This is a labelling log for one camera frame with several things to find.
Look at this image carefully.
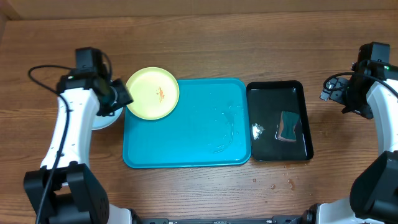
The light blue plate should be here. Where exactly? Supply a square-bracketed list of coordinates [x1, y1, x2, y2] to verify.
[92, 108, 123, 130]

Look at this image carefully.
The yellow-green plate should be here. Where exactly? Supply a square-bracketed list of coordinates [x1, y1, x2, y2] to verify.
[126, 67, 180, 120]

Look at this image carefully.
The green sponge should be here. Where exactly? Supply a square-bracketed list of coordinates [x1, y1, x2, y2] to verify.
[276, 111, 300, 142]

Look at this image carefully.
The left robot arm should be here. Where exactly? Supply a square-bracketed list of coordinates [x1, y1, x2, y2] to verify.
[24, 75, 139, 223]

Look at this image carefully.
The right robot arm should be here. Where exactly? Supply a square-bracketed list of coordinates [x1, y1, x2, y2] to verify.
[282, 64, 397, 223]

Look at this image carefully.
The black rectangular tray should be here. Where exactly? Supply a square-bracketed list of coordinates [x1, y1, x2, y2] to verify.
[246, 80, 314, 161]

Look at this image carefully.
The teal plastic tray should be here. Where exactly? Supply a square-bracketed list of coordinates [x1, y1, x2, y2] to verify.
[123, 78, 251, 169]

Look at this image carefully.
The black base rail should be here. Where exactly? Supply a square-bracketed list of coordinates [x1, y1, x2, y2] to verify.
[133, 215, 302, 224]

